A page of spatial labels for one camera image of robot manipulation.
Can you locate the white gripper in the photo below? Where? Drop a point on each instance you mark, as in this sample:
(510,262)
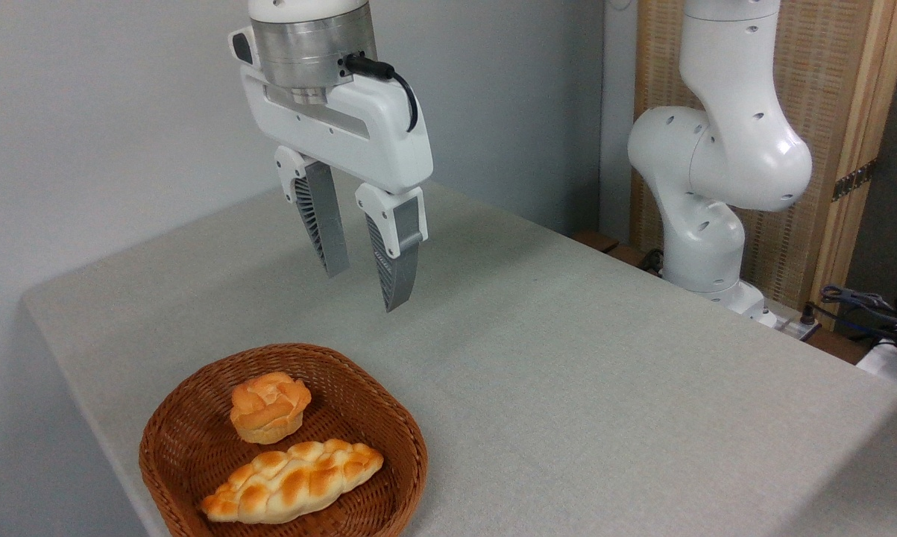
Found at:
(373,134)

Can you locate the round bread roll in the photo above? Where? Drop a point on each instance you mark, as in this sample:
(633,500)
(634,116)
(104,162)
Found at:
(269,410)

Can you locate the long braided bread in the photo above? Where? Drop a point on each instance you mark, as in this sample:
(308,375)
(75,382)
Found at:
(291,481)

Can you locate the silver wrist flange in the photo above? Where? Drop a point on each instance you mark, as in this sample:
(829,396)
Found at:
(306,52)

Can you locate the white box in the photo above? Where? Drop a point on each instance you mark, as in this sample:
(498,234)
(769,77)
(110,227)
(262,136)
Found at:
(877,362)

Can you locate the brown wicker basket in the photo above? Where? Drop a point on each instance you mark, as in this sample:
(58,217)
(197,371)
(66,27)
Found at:
(187,447)

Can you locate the wooden bamboo folding screen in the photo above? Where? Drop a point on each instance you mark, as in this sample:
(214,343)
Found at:
(821,74)

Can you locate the black screen hinge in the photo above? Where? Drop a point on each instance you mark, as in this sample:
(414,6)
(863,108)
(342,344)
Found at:
(854,180)

